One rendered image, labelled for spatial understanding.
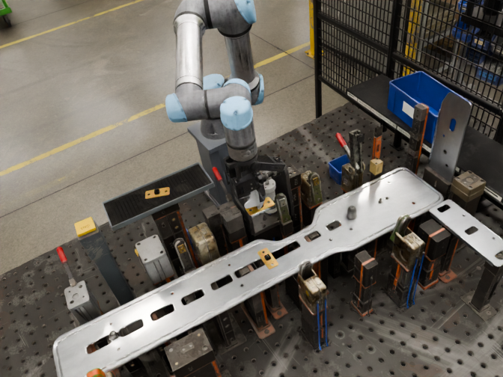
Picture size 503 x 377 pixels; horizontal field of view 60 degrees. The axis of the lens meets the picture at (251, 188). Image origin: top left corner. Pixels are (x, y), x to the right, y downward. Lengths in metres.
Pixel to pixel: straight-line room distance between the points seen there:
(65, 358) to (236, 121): 0.87
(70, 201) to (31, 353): 1.82
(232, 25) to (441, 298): 1.20
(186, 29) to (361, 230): 0.86
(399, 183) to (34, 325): 1.52
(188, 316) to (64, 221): 2.16
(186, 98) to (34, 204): 2.69
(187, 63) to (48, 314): 1.21
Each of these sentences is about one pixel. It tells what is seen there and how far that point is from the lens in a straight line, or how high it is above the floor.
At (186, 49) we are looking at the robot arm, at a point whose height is 1.64.
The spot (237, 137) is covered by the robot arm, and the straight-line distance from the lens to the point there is 1.06.
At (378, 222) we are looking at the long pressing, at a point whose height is 1.00.
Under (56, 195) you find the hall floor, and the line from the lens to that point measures 3.69.
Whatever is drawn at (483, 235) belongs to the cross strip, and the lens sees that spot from 1.61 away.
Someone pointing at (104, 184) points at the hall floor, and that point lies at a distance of 3.59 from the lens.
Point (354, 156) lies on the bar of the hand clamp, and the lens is 1.63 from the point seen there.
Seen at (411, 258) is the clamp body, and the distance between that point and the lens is 1.50.
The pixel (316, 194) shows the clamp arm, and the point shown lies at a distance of 1.63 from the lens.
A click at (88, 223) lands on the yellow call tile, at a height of 1.16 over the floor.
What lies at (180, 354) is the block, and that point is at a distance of 1.32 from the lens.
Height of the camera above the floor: 2.17
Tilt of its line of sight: 43 degrees down
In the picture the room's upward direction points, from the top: 10 degrees counter-clockwise
